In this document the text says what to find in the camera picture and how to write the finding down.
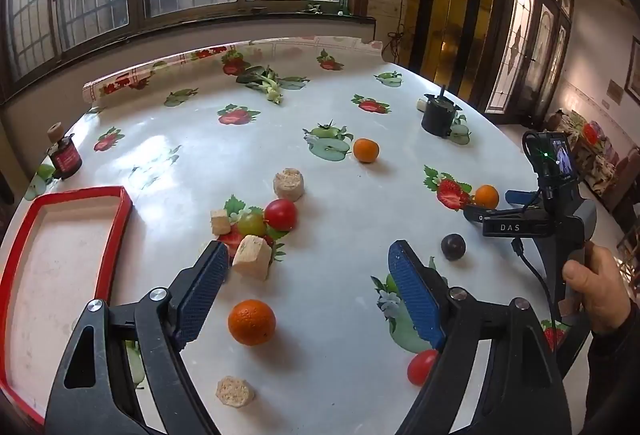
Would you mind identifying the black pot with stick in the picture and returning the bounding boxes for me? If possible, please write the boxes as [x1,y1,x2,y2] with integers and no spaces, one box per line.
[421,85,461,136]

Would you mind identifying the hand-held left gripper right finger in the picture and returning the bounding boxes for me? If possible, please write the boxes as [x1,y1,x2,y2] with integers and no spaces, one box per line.
[387,239,573,435]

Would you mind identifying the dark purple plum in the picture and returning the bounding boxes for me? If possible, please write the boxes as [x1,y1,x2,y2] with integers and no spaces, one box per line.
[440,233,467,261]

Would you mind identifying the beige bread wedge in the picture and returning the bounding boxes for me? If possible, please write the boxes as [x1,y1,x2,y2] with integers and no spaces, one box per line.
[232,235,273,281]

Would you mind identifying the orange mandarin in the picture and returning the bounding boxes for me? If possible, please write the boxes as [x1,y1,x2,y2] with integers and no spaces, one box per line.
[228,299,277,347]
[353,138,380,164]
[473,184,500,210]

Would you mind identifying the round beige bread chunk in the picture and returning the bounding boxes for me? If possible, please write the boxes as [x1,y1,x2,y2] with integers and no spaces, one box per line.
[273,168,305,202]
[215,375,256,409]

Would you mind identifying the stained glass doors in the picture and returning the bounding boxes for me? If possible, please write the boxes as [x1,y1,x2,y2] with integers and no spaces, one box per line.
[484,0,577,117]

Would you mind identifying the red rimmed tray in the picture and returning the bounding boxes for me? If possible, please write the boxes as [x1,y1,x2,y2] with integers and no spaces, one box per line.
[0,186,134,426]

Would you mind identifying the red jar with cork lid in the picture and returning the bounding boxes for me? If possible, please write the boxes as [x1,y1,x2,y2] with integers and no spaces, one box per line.
[47,122,83,180]

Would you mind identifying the red tomato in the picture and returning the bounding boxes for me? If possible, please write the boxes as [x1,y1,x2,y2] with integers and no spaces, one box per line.
[264,198,299,232]
[407,349,440,386]

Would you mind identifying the green grape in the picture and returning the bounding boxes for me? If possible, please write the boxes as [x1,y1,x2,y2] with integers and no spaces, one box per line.
[237,212,266,237]

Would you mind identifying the framed wall picture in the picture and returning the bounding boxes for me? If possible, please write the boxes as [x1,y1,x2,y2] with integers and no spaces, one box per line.
[624,36,640,104]

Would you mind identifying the person's right hand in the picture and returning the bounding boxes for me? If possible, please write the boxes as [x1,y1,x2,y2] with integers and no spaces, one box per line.
[561,242,632,335]

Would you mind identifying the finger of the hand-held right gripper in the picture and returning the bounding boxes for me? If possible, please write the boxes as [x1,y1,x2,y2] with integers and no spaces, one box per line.
[463,206,543,224]
[505,188,544,207]

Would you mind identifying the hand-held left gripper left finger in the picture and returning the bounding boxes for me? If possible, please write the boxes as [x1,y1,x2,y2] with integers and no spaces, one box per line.
[45,240,231,435]

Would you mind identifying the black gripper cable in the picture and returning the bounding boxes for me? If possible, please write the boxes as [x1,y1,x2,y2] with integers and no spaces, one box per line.
[511,239,557,321]

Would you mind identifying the fruit print tablecloth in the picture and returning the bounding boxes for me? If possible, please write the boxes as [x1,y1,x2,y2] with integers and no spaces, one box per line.
[22,36,593,435]

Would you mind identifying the green leafy vegetable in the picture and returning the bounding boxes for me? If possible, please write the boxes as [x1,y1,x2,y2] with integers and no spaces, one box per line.
[236,65,285,105]

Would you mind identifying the cluttered patterned sofa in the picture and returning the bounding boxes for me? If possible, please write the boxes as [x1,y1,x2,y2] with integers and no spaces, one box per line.
[545,109,640,228]

